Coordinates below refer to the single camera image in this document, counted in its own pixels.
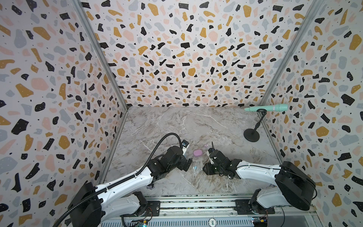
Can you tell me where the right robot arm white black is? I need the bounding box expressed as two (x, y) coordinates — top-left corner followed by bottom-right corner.
(203, 147), (317, 214)

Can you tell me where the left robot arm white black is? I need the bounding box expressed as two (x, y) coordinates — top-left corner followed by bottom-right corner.
(68, 141), (192, 227)

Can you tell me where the pink earbud charging case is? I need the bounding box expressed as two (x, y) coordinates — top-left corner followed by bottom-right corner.
(193, 149), (203, 157)

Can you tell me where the black microphone stand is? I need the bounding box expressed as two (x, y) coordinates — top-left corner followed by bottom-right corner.
(244, 109), (267, 142)

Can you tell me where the mint green microphone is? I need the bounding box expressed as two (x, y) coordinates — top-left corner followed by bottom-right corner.
(244, 104), (289, 112)

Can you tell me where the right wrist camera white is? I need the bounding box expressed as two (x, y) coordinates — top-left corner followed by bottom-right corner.
(207, 152), (214, 165)

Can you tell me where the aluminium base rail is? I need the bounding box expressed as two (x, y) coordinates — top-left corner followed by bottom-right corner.
(101, 194), (322, 227)

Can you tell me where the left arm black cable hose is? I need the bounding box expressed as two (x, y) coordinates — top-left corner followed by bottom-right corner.
(52, 132), (183, 227)

